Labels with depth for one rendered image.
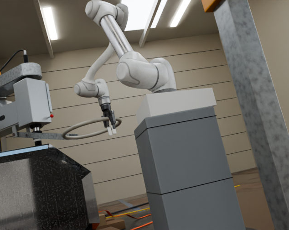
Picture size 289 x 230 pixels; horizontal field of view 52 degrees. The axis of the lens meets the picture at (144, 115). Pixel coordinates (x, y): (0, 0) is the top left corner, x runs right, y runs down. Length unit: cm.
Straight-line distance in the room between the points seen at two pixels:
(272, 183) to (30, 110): 225
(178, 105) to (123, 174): 596
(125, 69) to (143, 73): 11
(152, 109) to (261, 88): 77
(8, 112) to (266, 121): 252
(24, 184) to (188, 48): 729
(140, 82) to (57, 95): 622
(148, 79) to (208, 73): 702
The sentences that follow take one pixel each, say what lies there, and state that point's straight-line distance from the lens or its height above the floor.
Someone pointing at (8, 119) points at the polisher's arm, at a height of 127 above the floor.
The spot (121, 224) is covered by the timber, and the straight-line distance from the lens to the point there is 319.
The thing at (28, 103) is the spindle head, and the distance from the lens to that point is 282.
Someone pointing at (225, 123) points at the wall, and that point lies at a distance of 843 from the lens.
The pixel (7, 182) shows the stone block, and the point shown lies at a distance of 205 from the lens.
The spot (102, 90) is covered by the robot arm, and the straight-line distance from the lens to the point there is 224.
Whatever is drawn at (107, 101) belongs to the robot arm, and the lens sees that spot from 224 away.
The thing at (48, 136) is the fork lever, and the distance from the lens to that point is 269.
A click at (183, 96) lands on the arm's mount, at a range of 164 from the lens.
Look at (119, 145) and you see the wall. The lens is 753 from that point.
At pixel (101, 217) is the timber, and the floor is 18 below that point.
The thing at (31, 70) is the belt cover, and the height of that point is 164.
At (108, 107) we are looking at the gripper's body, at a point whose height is 104.
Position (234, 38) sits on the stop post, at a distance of 97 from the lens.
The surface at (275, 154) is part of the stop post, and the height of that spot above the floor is 50.
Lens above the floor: 53
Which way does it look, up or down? 11 degrees up
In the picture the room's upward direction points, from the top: 12 degrees counter-clockwise
